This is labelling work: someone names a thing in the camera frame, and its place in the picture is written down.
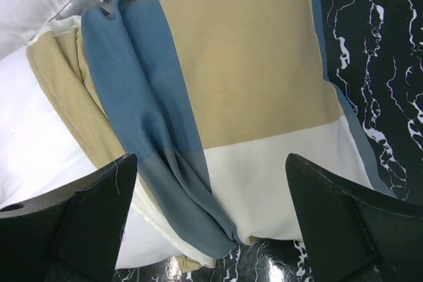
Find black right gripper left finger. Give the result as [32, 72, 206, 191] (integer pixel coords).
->
[1, 154, 137, 281]

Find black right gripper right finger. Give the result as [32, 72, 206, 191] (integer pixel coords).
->
[286, 154, 422, 281]

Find blue beige patchwork pillowcase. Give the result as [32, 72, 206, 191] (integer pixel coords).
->
[26, 0, 393, 267]

